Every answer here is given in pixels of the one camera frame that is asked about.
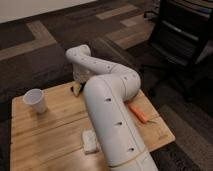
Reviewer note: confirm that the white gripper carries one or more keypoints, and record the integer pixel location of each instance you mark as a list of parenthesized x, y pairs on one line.
[(80, 75)]

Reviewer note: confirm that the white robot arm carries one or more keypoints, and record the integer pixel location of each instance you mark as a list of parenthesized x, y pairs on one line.
[(105, 94)]

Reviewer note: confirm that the white eraser block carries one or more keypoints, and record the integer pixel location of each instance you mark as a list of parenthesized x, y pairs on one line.
[(89, 142)]

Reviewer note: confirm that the white paper cup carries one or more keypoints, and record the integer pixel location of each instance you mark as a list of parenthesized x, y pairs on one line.
[(35, 99)]

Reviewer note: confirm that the orange marker pen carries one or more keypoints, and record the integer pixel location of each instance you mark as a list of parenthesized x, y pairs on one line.
[(138, 113)]

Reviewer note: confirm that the black office chair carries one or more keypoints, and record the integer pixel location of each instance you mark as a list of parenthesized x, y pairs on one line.
[(180, 35)]

